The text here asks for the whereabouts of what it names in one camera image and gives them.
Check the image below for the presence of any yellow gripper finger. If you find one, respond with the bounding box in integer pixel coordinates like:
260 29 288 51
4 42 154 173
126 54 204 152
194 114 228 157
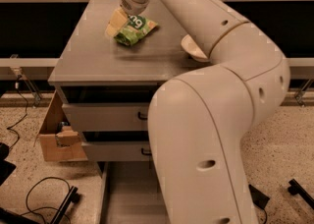
105 8 129 37

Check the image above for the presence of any green rice chip bag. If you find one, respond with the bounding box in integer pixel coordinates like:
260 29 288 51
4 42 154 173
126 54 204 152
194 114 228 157
114 15 158 46

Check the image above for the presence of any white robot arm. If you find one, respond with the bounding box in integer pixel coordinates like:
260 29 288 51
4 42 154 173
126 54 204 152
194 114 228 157
120 0 290 224

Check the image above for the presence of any grey drawer cabinet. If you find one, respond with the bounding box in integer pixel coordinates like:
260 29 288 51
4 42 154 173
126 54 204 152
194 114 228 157
47 0 214 224

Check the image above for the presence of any grey top drawer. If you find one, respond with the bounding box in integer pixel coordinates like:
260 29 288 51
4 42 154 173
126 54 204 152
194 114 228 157
62 103 148 132

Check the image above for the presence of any grey drawer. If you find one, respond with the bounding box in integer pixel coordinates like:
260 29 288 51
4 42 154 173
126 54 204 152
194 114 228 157
62 103 148 132
98 161 170 224
81 141 152 162

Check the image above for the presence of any grey middle drawer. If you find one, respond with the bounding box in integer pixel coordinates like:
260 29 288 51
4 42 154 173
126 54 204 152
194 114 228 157
81 141 152 162

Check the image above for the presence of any grey bottom drawer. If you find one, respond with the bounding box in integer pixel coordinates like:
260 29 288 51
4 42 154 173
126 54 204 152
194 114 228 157
98 161 170 224

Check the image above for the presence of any white paper bowl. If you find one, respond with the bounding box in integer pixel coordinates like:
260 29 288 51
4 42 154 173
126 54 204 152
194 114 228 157
181 34 209 62

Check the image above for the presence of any cardboard box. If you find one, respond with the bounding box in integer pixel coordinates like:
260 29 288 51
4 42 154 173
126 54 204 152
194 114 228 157
37 92 86 162

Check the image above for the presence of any black stand leg left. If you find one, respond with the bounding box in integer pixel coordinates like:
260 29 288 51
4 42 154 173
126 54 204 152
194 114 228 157
50 186 80 224

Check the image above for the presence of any black stand leg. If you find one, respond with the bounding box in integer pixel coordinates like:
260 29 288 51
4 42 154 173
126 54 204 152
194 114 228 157
288 179 314 209
50 186 80 224

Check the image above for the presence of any black power adapter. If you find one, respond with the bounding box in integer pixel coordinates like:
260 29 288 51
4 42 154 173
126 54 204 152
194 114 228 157
249 185 270 210

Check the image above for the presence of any black stand leg right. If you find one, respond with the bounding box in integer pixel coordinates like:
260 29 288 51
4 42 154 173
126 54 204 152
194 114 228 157
288 179 314 209

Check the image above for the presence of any black cable left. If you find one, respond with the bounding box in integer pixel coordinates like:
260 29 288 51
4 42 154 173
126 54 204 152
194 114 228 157
6 75 29 150

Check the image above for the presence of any black cable loop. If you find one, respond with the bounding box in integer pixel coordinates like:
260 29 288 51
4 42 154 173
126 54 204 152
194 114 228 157
20 176 73 224

